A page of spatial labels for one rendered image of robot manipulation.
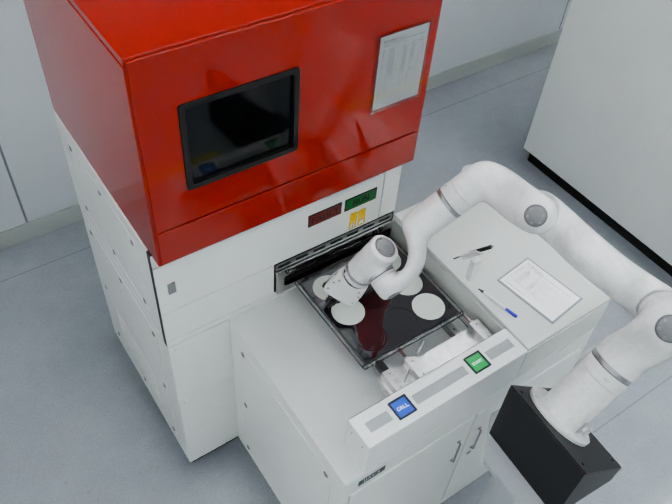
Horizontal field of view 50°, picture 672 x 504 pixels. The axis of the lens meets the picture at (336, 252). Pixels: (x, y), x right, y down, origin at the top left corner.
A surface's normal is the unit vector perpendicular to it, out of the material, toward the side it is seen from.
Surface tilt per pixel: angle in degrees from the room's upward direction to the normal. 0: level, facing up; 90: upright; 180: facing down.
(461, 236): 0
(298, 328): 0
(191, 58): 90
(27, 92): 90
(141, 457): 0
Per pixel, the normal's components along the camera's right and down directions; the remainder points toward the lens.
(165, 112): 0.56, 0.64
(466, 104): 0.06, -0.67
